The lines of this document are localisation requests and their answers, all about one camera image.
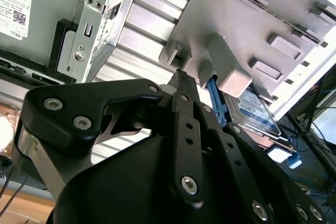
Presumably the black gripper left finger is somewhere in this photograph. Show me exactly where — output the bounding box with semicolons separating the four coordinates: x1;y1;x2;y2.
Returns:
12;69;206;207

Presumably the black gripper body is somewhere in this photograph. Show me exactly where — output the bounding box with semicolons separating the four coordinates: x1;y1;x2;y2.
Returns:
46;133;263;224

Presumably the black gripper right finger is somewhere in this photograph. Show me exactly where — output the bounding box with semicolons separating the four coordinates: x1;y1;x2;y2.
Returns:
184;71;331;224

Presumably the hard disk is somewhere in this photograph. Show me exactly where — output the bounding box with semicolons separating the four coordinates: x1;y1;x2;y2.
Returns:
207;74;301;169

